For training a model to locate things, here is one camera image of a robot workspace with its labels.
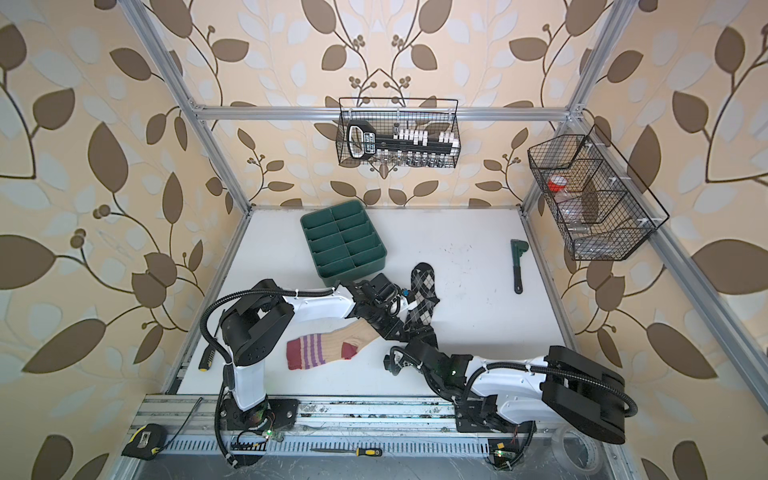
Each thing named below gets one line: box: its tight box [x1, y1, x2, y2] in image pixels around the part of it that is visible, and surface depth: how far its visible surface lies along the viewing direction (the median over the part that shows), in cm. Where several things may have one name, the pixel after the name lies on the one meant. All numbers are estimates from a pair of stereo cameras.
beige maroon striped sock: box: [286, 318, 380, 370], surface depth 87 cm
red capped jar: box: [547, 175, 567, 193], surface depth 84 cm
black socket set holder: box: [347, 120, 460, 167], surface depth 86 cm
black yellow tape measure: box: [121, 423, 168, 460], surface depth 70 cm
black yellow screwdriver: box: [198, 343, 216, 372], surface depth 84 cm
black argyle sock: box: [404, 262, 441, 329], surface depth 98 cm
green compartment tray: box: [300, 200, 388, 288], surface depth 104 cm
